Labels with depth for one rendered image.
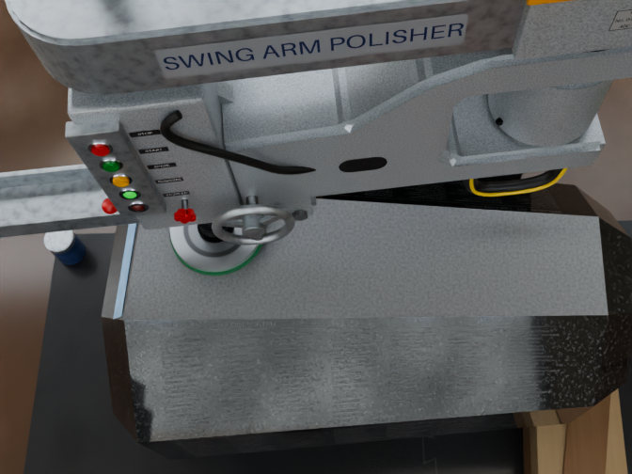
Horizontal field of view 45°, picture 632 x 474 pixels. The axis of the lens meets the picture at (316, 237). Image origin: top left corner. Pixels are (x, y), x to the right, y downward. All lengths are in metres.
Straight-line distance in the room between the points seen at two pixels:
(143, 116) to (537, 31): 0.55
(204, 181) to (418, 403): 0.79
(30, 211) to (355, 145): 0.72
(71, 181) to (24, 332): 1.20
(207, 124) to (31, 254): 1.79
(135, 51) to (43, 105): 2.16
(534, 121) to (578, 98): 0.09
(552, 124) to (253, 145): 0.50
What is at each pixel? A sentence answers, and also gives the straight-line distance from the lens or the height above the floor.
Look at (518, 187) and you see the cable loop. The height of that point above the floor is 0.92.
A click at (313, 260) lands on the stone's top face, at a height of 0.82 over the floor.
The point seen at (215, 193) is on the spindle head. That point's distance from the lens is 1.36.
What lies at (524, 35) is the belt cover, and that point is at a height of 1.62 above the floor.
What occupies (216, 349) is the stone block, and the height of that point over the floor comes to 0.76.
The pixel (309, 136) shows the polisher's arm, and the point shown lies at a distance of 1.24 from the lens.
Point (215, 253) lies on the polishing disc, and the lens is 1.72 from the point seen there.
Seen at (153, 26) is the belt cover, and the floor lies 1.69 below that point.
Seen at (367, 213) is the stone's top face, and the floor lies 0.82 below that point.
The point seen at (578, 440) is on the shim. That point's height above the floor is 0.24.
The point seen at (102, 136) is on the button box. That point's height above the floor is 1.50.
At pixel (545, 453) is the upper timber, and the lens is 2.29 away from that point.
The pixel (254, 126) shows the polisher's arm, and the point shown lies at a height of 1.38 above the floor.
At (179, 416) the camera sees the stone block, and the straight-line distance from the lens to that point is 1.89.
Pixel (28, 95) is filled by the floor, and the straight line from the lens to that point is 3.22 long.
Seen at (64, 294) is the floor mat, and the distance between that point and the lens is 2.77.
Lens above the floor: 2.44
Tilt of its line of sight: 67 degrees down
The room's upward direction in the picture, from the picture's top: 9 degrees counter-clockwise
